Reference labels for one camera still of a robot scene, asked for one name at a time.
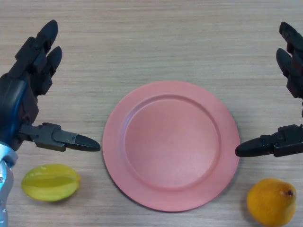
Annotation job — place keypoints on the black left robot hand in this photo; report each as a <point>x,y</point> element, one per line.
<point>16,99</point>

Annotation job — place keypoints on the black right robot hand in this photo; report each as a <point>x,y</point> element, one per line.
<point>287,143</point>

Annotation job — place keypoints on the yellow starfruit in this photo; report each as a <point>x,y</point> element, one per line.
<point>50,183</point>

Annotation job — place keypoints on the pink round plate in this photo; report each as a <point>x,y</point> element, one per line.
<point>171,146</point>

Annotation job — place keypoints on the orange pear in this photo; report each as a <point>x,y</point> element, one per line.
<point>271,202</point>

